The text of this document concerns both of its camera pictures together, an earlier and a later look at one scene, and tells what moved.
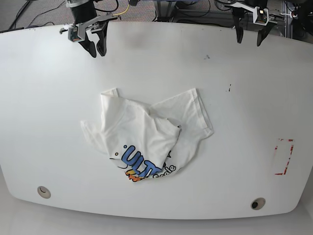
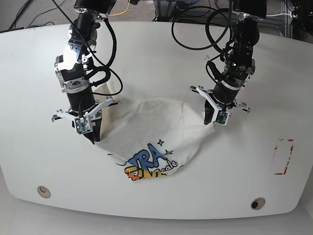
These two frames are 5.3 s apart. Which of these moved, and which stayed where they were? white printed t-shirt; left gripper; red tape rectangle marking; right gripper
Moved: right gripper; left gripper
Stayed: white printed t-shirt; red tape rectangle marking
